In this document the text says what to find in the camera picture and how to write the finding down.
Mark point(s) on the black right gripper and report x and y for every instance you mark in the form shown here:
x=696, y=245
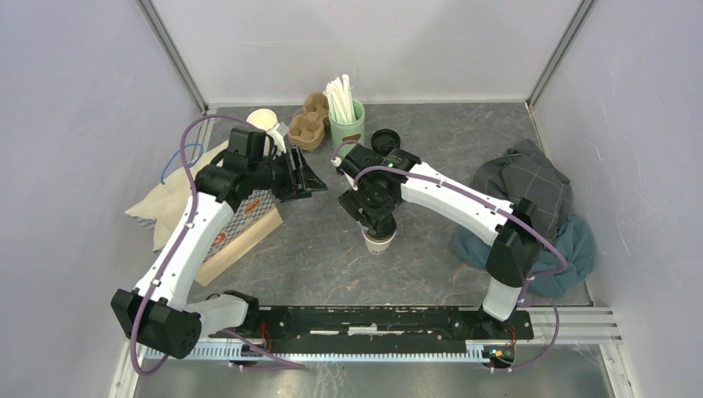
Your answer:
x=352, y=198

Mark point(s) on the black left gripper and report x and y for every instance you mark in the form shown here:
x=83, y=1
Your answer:
x=300, y=182

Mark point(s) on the white paper coffee cup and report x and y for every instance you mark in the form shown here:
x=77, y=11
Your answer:
x=378, y=245

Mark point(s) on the black plastic cup lid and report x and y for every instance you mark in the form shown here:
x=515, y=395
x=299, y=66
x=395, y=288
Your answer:
x=382, y=230

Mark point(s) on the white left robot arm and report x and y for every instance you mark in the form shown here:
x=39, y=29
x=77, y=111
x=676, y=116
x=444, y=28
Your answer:
x=155, y=313

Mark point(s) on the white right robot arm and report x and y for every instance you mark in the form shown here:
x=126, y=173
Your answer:
x=507, y=228

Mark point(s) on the checkered paper takeout bag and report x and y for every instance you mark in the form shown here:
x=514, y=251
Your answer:
x=254, y=220

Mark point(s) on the brown cardboard cup carrier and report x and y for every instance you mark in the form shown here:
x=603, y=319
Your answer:
x=308, y=129

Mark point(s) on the black spare cup lid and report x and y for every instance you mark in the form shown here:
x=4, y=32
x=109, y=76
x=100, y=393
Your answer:
x=384, y=141

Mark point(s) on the green straw holder cup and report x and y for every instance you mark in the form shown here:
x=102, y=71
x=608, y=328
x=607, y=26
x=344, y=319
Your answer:
x=341, y=132

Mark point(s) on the stack of white paper cups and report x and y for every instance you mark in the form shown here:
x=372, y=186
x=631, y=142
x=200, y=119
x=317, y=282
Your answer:
x=262, y=119

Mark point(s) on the white paper-wrapped straws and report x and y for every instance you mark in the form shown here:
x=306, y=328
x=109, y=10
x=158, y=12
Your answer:
x=340, y=102

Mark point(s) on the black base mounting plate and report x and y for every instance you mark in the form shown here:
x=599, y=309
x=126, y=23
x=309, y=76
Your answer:
x=380, y=329

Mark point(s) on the grey checked cloth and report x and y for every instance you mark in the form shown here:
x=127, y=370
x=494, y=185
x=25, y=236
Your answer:
x=524, y=171

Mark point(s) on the teal blue cloth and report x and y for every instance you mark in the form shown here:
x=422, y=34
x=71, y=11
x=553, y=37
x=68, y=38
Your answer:
x=574, y=240

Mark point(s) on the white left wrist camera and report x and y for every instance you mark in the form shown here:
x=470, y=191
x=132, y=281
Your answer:
x=277, y=134

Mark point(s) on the aluminium frame rail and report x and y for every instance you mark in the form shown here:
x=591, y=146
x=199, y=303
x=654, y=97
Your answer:
x=576, y=351

